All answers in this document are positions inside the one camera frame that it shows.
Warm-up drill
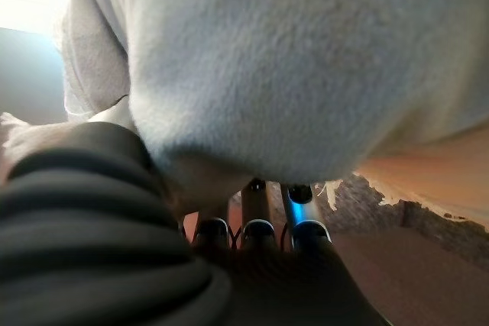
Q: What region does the white fringed cushion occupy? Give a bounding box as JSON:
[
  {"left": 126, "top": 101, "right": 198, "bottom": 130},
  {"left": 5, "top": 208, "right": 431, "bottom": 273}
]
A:
[{"left": 53, "top": 0, "right": 489, "bottom": 232}]

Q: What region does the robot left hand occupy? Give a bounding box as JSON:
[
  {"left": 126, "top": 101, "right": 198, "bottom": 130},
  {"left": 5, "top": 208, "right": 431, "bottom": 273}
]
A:
[{"left": 0, "top": 121, "right": 387, "bottom": 326}]

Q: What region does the grey fabric armchair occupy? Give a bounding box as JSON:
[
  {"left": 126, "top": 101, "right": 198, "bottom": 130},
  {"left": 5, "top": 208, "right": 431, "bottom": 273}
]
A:
[{"left": 267, "top": 173, "right": 489, "bottom": 270}]

